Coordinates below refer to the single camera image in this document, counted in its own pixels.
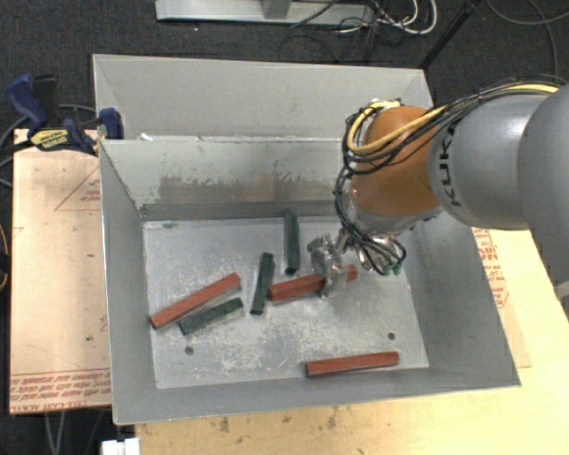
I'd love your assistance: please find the red-brown block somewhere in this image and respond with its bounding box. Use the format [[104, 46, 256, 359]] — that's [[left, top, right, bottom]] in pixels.
[[149, 272, 243, 331], [266, 264, 360, 303], [304, 351, 401, 379]]

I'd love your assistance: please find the grey metal bin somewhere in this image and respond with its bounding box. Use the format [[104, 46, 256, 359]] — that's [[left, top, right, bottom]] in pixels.
[[92, 53, 523, 427]]

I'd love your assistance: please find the brown cardboard board red print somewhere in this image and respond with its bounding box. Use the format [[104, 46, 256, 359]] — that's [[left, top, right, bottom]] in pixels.
[[9, 128, 535, 416]]

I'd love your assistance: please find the dark green flat block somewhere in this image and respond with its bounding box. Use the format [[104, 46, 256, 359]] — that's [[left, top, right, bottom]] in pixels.
[[177, 297, 246, 337], [283, 211, 302, 276], [248, 251, 277, 317]]

